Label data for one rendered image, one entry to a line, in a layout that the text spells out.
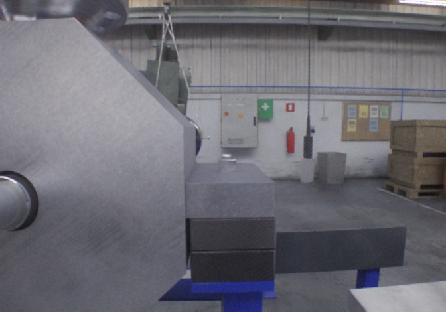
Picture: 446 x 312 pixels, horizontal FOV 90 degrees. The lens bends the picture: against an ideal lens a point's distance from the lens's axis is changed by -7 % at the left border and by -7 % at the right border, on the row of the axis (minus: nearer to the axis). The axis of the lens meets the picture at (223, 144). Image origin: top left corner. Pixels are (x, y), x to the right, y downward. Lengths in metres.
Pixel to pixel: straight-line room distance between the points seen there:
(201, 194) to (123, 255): 0.13
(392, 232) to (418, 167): 4.22
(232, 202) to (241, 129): 4.94
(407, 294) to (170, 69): 2.03
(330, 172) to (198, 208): 5.30
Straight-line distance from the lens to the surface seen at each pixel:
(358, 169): 6.53
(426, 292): 0.64
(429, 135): 5.24
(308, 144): 1.30
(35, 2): 0.46
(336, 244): 0.87
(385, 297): 0.59
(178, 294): 0.66
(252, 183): 0.33
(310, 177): 1.34
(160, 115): 0.32
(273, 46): 6.02
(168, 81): 2.19
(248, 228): 0.35
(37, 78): 0.39
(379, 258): 0.97
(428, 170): 5.27
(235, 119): 5.26
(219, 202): 0.33
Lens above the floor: 1.18
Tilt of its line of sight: 4 degrees down
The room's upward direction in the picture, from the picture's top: straight up
